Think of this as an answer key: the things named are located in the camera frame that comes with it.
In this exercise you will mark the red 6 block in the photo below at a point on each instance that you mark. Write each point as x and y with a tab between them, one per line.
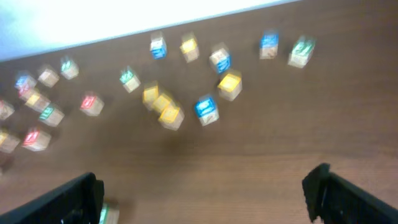
6	110

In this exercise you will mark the yellow block cluster left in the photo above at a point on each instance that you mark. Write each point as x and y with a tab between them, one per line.
150	94

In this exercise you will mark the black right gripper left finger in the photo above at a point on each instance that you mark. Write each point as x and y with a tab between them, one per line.
78	201

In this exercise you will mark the blue-sided wooden block top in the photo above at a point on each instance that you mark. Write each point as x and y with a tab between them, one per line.
158	47

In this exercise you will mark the red A block lower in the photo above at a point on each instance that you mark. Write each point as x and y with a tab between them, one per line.
36	140

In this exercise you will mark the red a block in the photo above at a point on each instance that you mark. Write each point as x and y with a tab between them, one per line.
25	92
36	140

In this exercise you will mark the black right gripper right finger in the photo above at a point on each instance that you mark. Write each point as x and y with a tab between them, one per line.
334	200

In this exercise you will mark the blue I block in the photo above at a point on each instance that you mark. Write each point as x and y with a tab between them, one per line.
206	110

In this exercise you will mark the green L block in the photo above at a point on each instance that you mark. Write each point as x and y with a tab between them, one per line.
69	69

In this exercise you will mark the plain wooden block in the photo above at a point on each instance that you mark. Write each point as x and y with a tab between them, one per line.
48	76

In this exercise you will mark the yellow block cluster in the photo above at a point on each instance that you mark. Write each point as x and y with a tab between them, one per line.
171	117
162	102
150	94

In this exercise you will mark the green R block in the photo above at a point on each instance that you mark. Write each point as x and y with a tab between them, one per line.
109	213
51	116

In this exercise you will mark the green J block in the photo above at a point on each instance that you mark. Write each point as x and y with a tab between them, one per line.
301	52

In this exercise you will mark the yellow block top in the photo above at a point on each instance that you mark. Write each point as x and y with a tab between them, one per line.
189	47

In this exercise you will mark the green Z block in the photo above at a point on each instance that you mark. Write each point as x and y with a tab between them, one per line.
129	79

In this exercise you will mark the yellow G block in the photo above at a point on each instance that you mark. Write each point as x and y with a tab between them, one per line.
36	101

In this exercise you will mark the red A block upper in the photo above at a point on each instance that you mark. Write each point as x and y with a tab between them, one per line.
25	92

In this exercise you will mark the blue D wooden block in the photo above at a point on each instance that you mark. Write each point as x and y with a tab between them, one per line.
220	58

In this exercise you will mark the yellow block cluster middle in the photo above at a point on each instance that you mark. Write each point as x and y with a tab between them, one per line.
162	102

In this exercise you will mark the yellow O block upper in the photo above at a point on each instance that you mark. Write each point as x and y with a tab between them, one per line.
8	141

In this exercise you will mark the red Q block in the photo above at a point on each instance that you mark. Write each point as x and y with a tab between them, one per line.
91	104

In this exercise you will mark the yellow block right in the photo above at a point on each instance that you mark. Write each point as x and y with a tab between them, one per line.
230	85

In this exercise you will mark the blue X block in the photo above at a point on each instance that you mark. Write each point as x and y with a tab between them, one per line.
268	46

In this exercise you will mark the yellow block cluster lower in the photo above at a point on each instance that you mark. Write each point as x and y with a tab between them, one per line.
171	117

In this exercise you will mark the blue S block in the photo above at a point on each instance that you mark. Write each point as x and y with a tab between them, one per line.
24	77

